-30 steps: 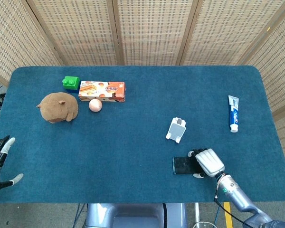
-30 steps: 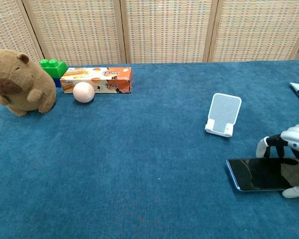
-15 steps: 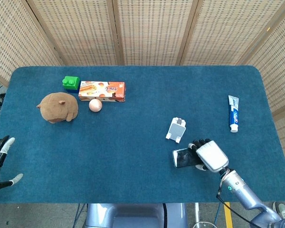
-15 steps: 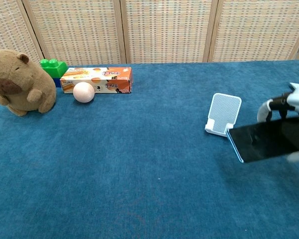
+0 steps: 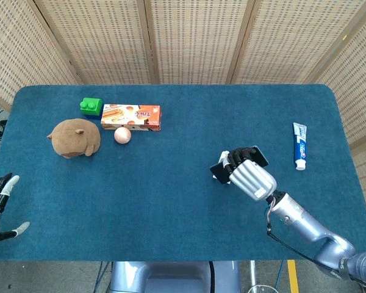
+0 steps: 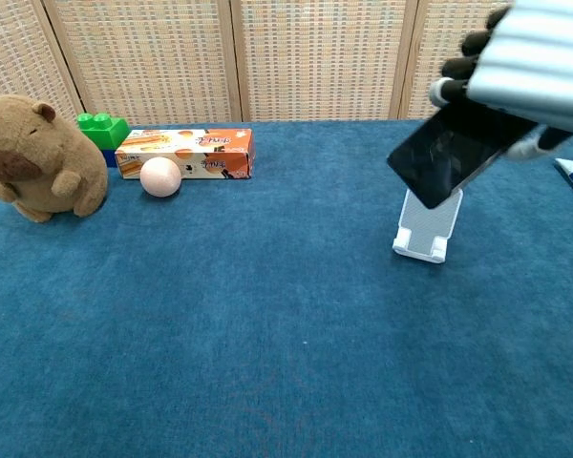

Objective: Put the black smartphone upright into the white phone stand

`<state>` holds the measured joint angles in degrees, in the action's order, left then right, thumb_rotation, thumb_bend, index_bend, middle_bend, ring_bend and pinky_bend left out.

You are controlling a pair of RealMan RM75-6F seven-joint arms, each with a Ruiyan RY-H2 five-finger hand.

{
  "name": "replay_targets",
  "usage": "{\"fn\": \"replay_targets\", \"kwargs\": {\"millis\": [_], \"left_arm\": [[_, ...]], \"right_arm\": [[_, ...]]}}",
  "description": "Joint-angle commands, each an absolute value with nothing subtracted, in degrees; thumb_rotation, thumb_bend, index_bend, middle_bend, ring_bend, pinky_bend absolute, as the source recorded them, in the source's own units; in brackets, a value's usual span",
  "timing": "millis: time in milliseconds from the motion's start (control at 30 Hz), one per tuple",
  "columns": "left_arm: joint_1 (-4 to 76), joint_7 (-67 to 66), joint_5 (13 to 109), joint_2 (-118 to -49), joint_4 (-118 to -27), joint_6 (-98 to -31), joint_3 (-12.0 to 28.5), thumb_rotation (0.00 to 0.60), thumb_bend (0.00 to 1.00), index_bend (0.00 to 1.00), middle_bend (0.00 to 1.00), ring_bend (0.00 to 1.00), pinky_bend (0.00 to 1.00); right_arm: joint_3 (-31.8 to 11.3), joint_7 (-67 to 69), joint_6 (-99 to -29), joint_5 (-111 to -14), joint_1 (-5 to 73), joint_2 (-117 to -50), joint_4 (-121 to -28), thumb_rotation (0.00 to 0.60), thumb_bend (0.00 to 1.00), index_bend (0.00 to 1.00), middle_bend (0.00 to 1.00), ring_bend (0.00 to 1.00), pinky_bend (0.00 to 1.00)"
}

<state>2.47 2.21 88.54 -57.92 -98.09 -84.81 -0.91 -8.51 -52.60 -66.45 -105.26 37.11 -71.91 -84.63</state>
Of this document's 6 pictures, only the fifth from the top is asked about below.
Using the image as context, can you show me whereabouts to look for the pink ball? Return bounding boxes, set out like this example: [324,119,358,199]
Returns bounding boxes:
[113,126,132,144]

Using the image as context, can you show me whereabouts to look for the green toy building block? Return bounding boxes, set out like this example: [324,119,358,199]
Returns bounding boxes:
[79,97,104,117]

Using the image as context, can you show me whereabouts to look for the brown capybara plush toy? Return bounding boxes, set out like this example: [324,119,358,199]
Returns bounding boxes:
[46,118,102,159]

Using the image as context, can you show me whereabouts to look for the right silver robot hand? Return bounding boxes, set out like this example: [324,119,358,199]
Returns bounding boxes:
[223,147,278,202]

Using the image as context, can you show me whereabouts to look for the blue table cloth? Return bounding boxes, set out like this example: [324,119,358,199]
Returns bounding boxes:
[0,84,366,262]

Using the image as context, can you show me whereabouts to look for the blue floor cable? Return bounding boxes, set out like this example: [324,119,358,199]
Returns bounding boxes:
[93,261,111,293]

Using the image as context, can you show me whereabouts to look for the woven bamboo folding screen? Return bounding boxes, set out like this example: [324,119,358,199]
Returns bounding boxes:
[0,0,366,233]

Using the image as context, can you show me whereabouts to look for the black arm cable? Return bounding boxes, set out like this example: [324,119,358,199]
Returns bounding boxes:
[265,224,348,275]

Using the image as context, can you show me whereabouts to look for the silver robot torso base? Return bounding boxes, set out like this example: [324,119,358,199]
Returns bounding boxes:
[109,261,242,293]

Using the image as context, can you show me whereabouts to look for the blue and white toothpaste tube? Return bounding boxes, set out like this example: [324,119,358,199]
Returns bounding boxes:
[292,122,309,171]

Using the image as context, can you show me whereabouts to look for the orange and white snack box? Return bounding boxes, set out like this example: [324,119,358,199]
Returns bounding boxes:
[100,104,162,132]

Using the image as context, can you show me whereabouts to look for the black smartphone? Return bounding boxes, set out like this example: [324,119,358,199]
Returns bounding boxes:
[209,145,269,185]

